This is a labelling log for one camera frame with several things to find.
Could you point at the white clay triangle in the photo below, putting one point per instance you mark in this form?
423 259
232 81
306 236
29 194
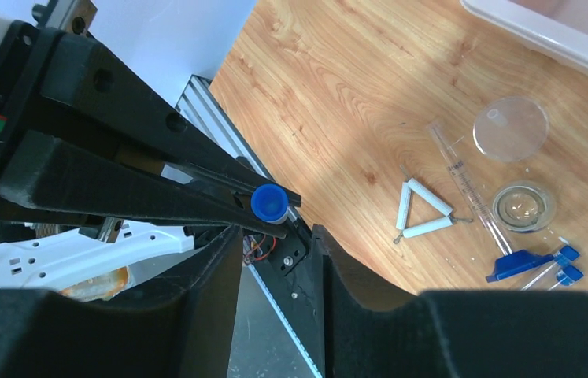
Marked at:
421 211

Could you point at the small glass flask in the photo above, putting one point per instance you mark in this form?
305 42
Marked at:
524 206

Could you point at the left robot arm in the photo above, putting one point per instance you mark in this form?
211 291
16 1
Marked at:
86 143

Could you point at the blue clip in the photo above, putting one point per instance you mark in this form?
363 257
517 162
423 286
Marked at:
516 263

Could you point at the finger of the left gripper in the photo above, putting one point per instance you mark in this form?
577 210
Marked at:
48 173

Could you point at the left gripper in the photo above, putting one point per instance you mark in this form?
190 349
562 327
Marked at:
85 76

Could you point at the pink plastic bin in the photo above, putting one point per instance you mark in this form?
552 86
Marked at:
558 29

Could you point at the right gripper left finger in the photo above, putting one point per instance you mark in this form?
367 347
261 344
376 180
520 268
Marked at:
179 324

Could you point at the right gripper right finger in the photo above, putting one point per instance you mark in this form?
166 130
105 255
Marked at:
371 328

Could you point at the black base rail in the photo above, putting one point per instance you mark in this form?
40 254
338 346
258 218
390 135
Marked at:
276 334

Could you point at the clear syringe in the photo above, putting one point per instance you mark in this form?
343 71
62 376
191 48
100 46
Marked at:
458 169

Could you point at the blue capped tube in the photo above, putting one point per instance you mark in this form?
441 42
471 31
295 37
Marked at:
540 278
566 277
270 203

